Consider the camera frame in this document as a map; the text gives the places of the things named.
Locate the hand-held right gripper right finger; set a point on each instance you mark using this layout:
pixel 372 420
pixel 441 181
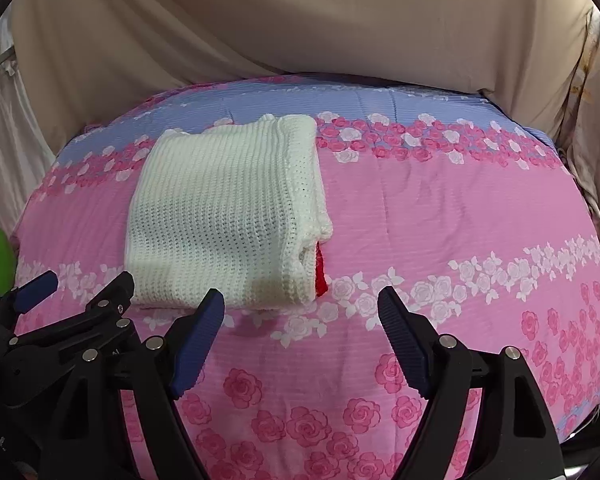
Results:
pixel 405 345

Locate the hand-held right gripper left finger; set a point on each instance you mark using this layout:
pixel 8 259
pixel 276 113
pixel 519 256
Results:
pixel 195 345

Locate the white curtain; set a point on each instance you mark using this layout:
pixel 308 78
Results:
pixel 5 135

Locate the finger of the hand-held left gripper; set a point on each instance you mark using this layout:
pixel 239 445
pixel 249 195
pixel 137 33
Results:
pixel 35 290
pixel 112 305

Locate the beige backdrop sheet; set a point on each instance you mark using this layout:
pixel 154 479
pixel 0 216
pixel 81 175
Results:
pixel 300 20

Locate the white red knit sweater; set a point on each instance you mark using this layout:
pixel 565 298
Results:
pixel 220 210

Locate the pink floral blanket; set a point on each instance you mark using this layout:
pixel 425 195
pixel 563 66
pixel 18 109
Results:
pixel 430 220

